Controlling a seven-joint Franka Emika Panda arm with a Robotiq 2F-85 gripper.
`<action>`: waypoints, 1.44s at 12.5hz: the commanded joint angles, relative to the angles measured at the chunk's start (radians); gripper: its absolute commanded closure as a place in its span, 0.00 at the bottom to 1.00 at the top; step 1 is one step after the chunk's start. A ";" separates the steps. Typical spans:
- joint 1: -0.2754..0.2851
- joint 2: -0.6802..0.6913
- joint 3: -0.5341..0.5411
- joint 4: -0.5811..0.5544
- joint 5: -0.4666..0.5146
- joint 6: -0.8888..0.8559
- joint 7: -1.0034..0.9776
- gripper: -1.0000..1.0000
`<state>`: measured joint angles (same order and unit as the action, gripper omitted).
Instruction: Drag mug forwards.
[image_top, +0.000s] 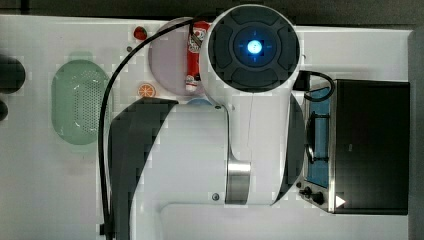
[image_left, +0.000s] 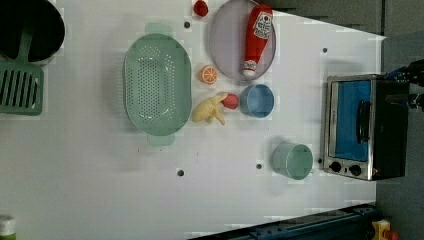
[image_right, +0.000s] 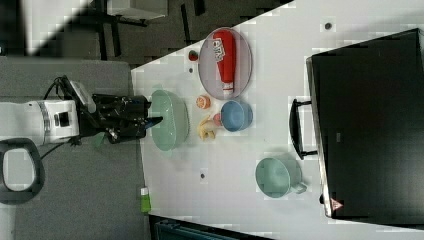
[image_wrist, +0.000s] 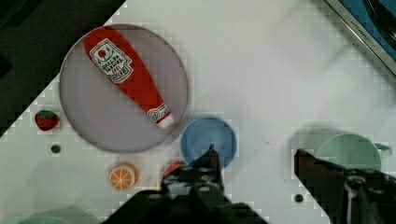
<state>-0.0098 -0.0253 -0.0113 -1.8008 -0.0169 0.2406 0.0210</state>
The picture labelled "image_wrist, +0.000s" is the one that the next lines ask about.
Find green colander basket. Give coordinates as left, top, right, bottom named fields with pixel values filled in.
left=17, top=207, right=101, bottom=224

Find red ketchup bottle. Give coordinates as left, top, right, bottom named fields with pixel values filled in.
left=84, top=26, right=175, bottom=130

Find light green mug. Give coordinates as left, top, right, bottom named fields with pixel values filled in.
left=306, top=133, right=393, bottom=171

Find grey round plate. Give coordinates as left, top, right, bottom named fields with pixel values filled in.
left=59, top=24, right=189, bottom=153

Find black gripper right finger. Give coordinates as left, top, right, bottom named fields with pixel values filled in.
left=294, top=148, right=396, bottom=224

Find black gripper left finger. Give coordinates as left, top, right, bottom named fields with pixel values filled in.
left=162, top=144, right=224, bottom=200

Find red strawberry toy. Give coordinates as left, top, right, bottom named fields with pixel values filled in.
left=163, top=161, right=184, bottom=177
left=35, top=110, right=59, bottom=132

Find toaster oven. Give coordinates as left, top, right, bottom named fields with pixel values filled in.
left=322, top=0, right=396, bottom=75

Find orange slice toy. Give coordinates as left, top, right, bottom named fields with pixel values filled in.
left=108, top=162, right=139, bottom=190

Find blue bowl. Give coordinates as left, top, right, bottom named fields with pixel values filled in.
left=180, top=117, right=238, bottom=168

